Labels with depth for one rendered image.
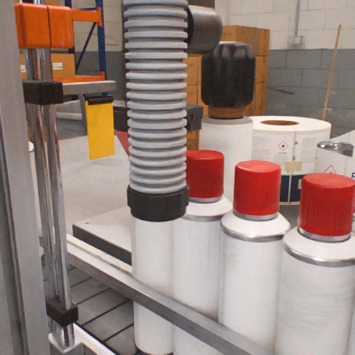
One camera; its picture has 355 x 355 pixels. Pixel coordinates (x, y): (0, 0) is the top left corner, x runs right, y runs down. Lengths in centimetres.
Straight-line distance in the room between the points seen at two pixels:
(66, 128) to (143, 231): 251
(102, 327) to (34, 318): 16
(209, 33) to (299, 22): 459
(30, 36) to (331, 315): 28
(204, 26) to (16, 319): 35
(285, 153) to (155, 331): 49
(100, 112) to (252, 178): 18
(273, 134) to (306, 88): 424
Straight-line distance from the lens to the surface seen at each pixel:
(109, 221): 75
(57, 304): 42
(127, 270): 52
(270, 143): 81
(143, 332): 43
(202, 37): 50
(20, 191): 30
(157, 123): 21
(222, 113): 64
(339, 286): 29
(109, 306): 52
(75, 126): 283
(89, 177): 120
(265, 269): 31
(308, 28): 504
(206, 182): 33
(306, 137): 82
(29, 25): 33
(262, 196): 30
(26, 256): 32
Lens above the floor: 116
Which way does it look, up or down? 17 degrees down
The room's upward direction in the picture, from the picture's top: straight up
